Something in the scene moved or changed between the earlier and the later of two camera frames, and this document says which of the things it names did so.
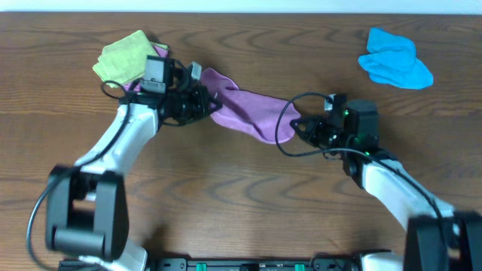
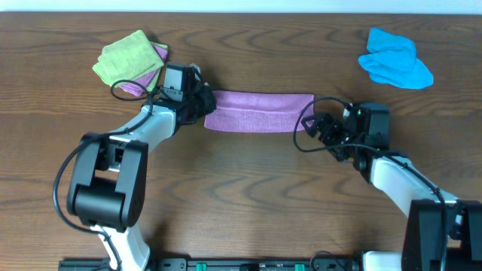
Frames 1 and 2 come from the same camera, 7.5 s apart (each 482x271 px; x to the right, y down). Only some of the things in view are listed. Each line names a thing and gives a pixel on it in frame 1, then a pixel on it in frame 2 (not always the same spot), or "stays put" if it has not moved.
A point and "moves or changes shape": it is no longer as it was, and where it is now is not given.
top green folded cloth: [125, 60] stays put
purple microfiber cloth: [254, 114] moves or changes shape
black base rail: [239, 264] stays put
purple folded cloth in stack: [136, 86] stays put
